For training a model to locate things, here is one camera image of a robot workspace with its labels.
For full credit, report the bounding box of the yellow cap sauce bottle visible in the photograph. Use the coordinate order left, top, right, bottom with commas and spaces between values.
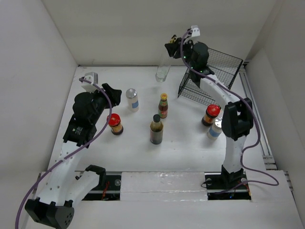
158, 93, 168, 118

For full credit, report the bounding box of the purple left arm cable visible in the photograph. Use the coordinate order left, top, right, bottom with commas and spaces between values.
14, 78, 113, 229

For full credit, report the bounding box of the right red lid jar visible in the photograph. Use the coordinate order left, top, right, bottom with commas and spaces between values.
202, 104, 221, 126

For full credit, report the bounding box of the right white salt jar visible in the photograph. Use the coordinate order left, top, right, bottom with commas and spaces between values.
207, 117, 223, 140

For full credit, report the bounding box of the left white salt jar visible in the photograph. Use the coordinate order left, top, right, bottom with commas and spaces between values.
125, 88, 139, 112

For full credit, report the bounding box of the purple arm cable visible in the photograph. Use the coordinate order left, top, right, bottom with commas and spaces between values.
180, 29, 279, 195
14, 78, 113, 229

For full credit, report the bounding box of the left red lid jar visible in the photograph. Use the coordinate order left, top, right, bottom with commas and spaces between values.
108, 113, 123, 135

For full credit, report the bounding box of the clear glass oil bottle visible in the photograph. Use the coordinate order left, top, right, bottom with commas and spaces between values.
155, 34, 178, 83

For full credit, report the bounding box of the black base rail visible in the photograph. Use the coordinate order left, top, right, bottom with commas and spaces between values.
84, 172, 251, 201

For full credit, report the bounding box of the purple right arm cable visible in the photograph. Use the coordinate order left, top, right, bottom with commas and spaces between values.
180, 29, 279, 195

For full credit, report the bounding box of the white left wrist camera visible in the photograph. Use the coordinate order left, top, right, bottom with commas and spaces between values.
81, 72, 98, 93

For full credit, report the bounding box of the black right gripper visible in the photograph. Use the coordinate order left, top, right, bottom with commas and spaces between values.
165, 36, 197, 69

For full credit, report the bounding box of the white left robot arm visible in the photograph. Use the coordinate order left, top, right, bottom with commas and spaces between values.
25, 83, 122, 229

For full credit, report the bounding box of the red lid jar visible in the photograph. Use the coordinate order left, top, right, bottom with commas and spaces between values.
108, 113, 123, 135
202, 104, 221, 126

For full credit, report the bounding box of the black wire rack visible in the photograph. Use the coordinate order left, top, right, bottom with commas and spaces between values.
178, 48, 243, 105

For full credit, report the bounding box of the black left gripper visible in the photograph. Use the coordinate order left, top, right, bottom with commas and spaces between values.
88, 83, 121, 124

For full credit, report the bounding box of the dark soy sauce bottle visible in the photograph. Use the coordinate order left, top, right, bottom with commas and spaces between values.
150, 114, 164, 145

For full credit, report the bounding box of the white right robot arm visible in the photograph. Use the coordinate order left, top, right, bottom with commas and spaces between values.
165, 34, 255, 194

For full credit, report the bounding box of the white salt jar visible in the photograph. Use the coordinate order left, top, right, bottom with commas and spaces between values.
125, 88, 139, 112
207, 117, 223, 140

